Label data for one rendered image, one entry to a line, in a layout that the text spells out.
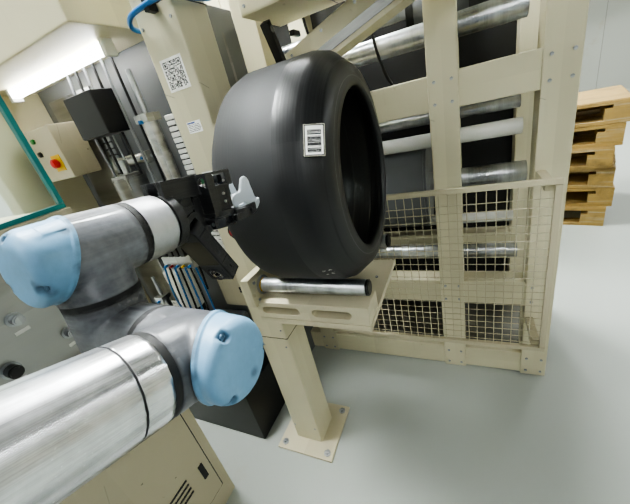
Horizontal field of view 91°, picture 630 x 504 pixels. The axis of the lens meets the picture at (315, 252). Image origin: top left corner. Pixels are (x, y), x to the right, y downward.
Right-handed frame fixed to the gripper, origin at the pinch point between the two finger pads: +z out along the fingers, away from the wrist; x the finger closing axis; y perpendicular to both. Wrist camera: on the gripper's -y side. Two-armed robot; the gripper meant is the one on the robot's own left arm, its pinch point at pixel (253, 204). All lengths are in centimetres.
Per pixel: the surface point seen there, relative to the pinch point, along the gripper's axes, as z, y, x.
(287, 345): 34, -59, 26
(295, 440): 38, -117, 38
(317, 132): 9.7, 10.3, -10.9
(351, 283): 23.0, -27.5, -7.7
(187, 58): 22.1, 34.0, 25.8
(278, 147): 7.2, 9.0, -3.4
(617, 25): 1055, 154, -372
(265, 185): 6.0, 2.5, 0.5
